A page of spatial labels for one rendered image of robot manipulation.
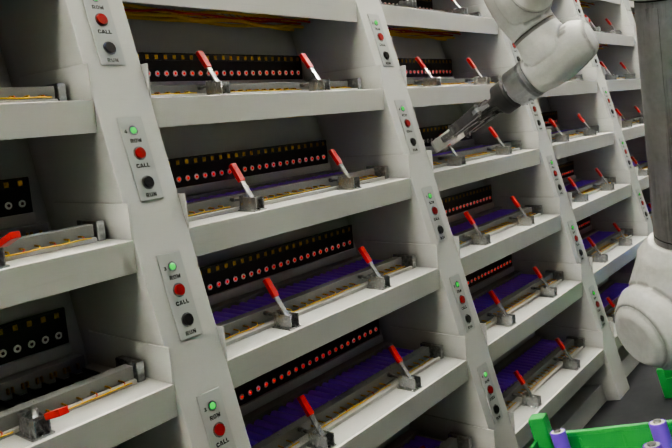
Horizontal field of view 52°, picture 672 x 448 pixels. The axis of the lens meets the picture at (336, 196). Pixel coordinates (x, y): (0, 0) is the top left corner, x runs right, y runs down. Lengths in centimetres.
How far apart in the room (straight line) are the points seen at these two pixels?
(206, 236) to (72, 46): 33
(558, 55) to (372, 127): 42
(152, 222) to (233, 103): 28
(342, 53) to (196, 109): 54
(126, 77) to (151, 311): 34
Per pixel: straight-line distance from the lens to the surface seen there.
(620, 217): 280
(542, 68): 156
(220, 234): 108
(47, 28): 111
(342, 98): 140
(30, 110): 97
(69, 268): 93
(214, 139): 139
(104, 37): 107
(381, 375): 139
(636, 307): 117
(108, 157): 100
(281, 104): 126
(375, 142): 153
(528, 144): 212
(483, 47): 218
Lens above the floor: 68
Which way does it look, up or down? 3 degrees up
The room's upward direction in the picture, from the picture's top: 17 degrees counter-clockwise
